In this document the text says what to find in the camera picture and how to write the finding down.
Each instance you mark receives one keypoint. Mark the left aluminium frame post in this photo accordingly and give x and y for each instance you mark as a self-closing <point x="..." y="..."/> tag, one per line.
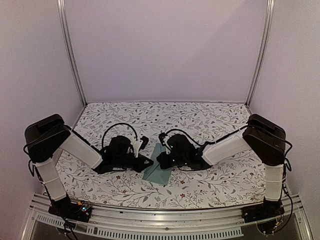
<point x="61" y="7"/>

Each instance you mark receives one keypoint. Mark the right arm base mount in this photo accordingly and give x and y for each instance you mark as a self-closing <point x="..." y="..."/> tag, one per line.
<point x="265" y="210"/>

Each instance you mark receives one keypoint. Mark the front aluminium rail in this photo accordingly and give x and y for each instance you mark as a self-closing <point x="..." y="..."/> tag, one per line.
<point x="124" y="223"/>

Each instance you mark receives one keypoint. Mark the floral patterned table mat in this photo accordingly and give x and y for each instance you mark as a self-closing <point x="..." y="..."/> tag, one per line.
<point x="236" y="180"/>

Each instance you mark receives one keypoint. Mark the teal blue envelope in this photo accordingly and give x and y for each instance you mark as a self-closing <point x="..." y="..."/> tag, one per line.
<point x="154" y="173"/>

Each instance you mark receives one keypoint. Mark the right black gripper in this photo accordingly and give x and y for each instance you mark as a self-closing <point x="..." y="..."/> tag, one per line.
<point x="164" y="163"/>

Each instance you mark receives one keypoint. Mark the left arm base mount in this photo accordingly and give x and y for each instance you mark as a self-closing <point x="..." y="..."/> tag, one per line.
<point x="68" y="210"/>

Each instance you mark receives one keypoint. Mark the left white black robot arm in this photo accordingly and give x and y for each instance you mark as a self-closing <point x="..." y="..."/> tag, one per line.
<point x="45" y="137"/>

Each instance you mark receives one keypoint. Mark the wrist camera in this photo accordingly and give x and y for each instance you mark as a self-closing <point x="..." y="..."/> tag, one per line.
<point x="140" y="144"/>
<point x="163" y="138"/>

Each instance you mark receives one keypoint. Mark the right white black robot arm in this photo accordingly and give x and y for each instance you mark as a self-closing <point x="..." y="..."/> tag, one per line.
<point x="266" y="139"/>

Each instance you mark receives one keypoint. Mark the right aluminium frame post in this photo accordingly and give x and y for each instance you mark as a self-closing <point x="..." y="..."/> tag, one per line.
<point x="270" y="5"/>

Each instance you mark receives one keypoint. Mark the aluminium frame post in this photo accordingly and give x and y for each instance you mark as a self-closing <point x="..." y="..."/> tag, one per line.
<point x="270" y="5"/>
<point x="61" y="7"/>

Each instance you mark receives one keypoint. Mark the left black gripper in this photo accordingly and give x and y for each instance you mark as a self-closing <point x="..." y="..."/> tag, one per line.
<point x="140" y="165"/>

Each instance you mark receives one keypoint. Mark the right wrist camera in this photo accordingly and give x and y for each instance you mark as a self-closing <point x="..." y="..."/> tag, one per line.
<point x="163" y="138"/>

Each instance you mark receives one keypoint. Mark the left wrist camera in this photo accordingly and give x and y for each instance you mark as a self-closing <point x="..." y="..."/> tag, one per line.
<point x="140" y="144"/>

